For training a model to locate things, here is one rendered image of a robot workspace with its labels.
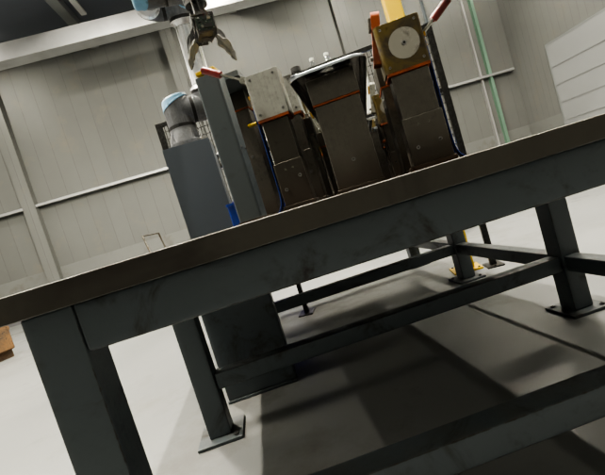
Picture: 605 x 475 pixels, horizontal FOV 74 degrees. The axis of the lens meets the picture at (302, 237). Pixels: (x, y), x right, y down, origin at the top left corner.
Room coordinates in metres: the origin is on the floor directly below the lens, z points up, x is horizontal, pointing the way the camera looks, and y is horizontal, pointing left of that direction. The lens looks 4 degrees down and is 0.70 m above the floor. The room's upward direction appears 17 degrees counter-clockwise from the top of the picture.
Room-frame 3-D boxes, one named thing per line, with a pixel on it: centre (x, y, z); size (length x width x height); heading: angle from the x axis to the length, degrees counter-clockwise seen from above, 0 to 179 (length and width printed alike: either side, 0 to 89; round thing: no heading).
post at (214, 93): (1.22, 0.12, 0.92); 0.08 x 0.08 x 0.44; 79
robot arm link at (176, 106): (1.83, 0.36, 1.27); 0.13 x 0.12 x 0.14; 104
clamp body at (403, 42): (1.02, -0.38, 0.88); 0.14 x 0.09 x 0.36; 79
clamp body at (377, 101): (1.67, -0.49, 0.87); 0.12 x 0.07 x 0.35; 79
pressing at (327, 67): (1.62, -0.30, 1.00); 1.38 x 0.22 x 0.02; 169
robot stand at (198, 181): (1.82, 0.36, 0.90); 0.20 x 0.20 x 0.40; 5
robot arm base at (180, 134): (1.82, 0.36, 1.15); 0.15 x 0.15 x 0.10
